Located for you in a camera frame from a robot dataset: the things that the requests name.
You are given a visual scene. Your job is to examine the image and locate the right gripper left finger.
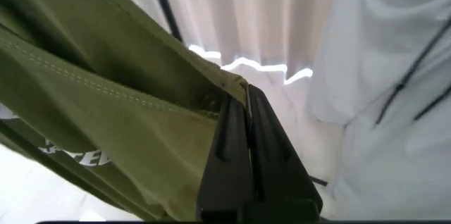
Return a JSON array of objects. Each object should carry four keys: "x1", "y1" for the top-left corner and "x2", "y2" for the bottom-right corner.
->
[{"x1": 196, "y1": 93, "x2": 254, "y2": 222}]

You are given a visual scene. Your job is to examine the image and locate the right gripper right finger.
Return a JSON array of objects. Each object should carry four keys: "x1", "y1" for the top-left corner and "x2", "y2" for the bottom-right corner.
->
[{"x1": 247, "y1": 83, "x2": 323, "y2": 222}]

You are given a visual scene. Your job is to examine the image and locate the pale grey shorts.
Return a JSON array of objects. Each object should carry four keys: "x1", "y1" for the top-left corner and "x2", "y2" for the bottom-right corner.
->
[{"x1": 306, "y1": 0, "x2": 451, "y2": 222}]

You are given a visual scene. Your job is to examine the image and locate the green garment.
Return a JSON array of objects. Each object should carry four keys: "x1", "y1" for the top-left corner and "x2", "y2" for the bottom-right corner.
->
[{"x1": 0, "y1": 0, "x2": 249, "y2": 222}]

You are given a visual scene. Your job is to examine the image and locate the white curtain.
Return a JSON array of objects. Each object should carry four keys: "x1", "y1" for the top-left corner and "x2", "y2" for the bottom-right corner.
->
[{"x1": 98, "y1": 0, "x2": 339, "y2": 77}]

